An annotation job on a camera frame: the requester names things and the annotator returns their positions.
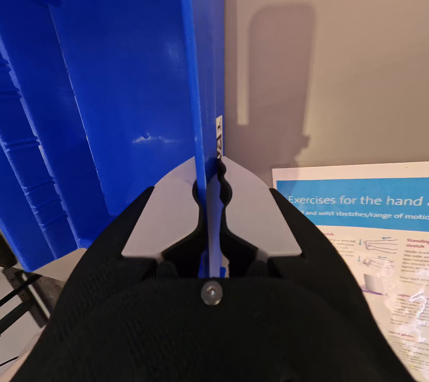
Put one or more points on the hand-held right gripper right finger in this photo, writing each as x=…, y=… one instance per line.
x=258, y=217

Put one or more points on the white printed paper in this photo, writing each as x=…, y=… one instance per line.
x=368, y=254

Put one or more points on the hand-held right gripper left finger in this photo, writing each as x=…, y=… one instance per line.
x=161, y=217

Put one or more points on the blue plastic bin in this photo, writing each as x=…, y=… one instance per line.
x=117, y=87

